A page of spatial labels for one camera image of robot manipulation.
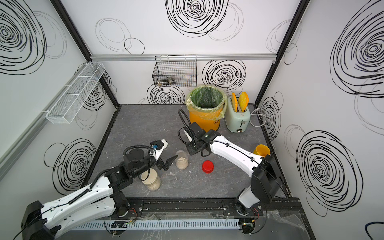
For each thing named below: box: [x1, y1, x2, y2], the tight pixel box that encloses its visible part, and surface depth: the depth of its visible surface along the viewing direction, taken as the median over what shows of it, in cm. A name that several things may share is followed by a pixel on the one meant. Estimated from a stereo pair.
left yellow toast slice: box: [231, 92, 238, 113], surface depth 96 cm
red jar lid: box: [201, 160, 215, 174], surface depth 87 cm
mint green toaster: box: [224, 96, 251, 133], surface depth 96 cm
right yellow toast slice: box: [239, 91, 250, 112], surface depth 98 cm
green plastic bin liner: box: [186, 85, 228, 120], surface depth 93 cm
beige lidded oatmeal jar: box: [141, 168, 161, 191], surface depth 72 cm
